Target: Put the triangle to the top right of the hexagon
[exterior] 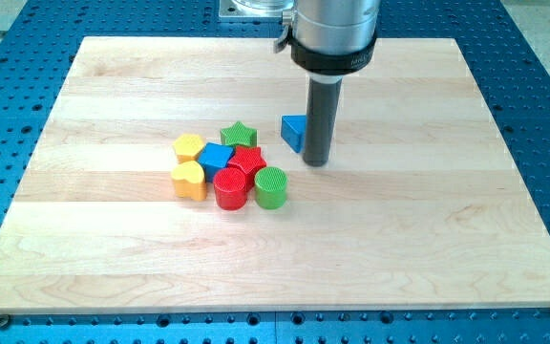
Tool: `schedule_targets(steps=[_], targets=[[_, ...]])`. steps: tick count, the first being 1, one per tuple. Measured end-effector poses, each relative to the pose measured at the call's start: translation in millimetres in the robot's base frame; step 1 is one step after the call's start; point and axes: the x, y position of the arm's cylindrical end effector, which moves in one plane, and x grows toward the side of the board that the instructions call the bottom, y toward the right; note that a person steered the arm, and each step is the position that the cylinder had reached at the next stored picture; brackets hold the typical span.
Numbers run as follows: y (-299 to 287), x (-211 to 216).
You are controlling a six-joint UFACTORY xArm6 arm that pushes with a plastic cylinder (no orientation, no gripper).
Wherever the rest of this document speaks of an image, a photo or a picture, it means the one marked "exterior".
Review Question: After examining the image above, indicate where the yellow hexagon block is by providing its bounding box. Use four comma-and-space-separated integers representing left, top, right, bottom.
172, 134, 205, 163

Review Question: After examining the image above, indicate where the red star block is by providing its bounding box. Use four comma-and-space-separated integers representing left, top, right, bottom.
227, 145, 266, 191

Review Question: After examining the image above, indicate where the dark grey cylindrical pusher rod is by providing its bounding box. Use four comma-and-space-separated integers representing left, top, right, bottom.
303, 74, 342, 167

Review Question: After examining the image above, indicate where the yellow heart block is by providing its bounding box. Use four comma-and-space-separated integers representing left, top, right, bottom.
171, 161, 207, 202

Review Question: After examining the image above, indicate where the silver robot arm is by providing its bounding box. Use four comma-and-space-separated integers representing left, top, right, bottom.
273, 0, 380, 167

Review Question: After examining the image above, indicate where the light wooden board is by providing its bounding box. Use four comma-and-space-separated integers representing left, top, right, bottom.
0, 36, 550, 314

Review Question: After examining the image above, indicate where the red cylinder block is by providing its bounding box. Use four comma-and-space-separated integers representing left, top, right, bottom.
213, 167, 247, 210

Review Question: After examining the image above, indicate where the blue cube block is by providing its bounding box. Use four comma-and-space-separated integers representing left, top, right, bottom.
198, 142, 234, 183

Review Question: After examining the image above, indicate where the green star block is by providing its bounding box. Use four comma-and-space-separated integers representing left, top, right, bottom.
220, 121, 258, 147

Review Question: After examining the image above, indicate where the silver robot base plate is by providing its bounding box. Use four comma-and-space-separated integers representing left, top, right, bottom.
218, 0, 294, 22

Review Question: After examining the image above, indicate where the green cylinder block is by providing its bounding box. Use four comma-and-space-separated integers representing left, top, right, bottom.
254, 166, 287, 209

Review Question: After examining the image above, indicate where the blue triangle block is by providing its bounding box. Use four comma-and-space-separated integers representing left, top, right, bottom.
281, 115, 307, 153

